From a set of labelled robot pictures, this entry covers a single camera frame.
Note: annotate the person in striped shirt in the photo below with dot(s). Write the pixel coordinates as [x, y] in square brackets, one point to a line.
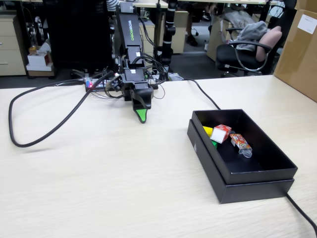
[112, 3]

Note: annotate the black computer monitor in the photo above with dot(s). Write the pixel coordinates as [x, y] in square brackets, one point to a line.
[76, 34]

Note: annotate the open white cardboard box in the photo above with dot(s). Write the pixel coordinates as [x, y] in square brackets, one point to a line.
[36, 59]

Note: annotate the large labelled cardboard box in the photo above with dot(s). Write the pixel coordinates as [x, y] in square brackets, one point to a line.
[297, 62]

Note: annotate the orange wrapped candy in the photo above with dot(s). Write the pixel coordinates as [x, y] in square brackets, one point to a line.
[239, 141]

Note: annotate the orange-red printed carton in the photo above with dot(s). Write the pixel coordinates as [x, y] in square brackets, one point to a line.
[219, 135]

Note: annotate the electronics controller board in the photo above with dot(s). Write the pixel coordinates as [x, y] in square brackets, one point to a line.
[89, 81]

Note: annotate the seated person's bare leg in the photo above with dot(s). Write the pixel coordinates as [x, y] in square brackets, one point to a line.
[189, 24]

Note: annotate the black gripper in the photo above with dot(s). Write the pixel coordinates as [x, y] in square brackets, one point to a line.
[136, 85]

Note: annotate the black office chair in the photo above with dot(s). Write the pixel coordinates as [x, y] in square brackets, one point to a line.
[227, 53]

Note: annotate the plain cardboard box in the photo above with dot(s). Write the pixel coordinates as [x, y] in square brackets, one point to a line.
[307, 4]

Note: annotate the beige drawer cabinet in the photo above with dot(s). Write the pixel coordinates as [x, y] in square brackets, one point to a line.
[12, 49]

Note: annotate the brown cardboard box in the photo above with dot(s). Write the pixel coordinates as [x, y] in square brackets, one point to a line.
[214, 49]

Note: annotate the black rectangular box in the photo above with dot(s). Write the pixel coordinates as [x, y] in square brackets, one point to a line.
[257, 192]

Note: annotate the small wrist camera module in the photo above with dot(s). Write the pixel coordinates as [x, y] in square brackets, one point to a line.
[115, 83]

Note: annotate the yellow wooden cube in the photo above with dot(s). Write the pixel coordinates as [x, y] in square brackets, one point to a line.
[207, 130]

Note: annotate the green wooden cube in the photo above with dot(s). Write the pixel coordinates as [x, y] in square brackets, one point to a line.
[214, 143]

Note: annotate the flat white box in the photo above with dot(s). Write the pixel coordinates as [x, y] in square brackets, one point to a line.
[39, 68]

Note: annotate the pink cushion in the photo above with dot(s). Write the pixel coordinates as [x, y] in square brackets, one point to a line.
[268, 41]

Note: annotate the black cardboard box tray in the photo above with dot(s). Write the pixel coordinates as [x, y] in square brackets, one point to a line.
[262, 176]

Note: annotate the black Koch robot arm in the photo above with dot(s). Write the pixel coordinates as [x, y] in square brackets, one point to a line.
[130, 32]

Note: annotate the grey cloth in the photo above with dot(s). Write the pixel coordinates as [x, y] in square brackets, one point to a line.
[252, 32]

